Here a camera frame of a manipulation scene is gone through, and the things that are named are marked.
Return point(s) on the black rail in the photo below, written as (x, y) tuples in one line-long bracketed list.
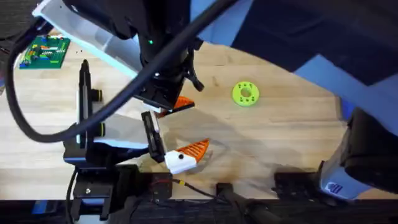
[(311, 214)]

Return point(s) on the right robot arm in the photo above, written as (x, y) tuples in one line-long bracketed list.
[(345, 93)]

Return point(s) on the orange ribbed wedge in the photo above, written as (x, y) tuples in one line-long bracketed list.
[(184, 102)]

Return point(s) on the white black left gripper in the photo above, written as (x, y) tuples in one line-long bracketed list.
[(124, 130)]

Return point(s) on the green board with toy blocks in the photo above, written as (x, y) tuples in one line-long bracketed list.
[(46, 59)]

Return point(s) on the green disc with holes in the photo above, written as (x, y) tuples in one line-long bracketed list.
[(237, 94)]

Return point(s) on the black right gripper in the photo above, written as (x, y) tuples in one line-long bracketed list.
[(161, 65)]

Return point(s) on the black upright wrist plate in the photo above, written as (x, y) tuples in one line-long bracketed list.
[(84, 93)]

